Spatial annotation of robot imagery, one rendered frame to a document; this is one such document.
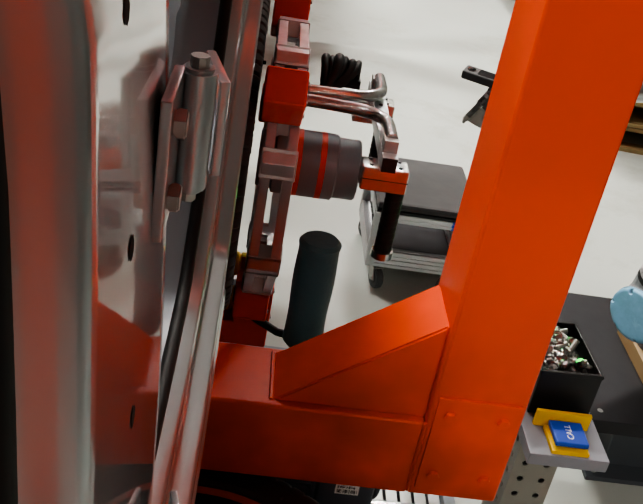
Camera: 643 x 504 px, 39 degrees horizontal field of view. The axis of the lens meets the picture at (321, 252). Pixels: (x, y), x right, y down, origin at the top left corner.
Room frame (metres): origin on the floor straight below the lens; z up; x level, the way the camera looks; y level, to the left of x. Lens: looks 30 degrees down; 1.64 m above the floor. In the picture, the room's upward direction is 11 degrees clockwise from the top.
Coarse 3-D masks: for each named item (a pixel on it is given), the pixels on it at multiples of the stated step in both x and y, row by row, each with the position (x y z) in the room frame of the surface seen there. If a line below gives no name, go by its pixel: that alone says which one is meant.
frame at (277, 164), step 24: (288, 24) 1.83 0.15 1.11; (288, 48) 1.65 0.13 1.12; (264, 144) 1.50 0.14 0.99; (288, 144) 1.51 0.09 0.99; (264, 168) 1.48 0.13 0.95; (288, 168) 1.48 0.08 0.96; (264, 192) 1.48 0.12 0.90; (288, 192) 1.48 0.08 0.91; (264, 240) 1.82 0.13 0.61; (264, 264) 1.48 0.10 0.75; (264, 288) 1.59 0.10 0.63
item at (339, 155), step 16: (304, 144) 1.72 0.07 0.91; (320, 144) 1.72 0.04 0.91; (336, 144) 1.73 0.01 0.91; (352, 144) 1.75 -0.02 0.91; (304, 160) 1.69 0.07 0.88; (320, 160) 1.70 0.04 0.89; (336, 160) 1.71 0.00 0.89; (352, 160) 1.72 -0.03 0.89; (256, 176) 1.69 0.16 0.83; (304, 176) 1.69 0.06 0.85; (320, 176) 1.69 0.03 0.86; (336, 176) 1.70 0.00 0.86; (352, 176) 1.70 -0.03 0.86; (304, 192) 1.70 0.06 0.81; (320, 192) 1.70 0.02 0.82; (336, 192) 1.71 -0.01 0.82; (352, 192) 1.71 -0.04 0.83
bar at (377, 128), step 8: (368, 88) 1.97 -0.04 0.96; (376, 104) 1.83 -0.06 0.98; (384, 104) 1.84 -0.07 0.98; (376, 128) 1.71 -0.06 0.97; (376, 136) 1.69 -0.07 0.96; (376, 144) 1.67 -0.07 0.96; (384, 152) 1.58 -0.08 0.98; (384, 160) 1.56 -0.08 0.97; (392, 160) 1.56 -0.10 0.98; (384, 168) 1.56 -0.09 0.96; (392, 168) 1.56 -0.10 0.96
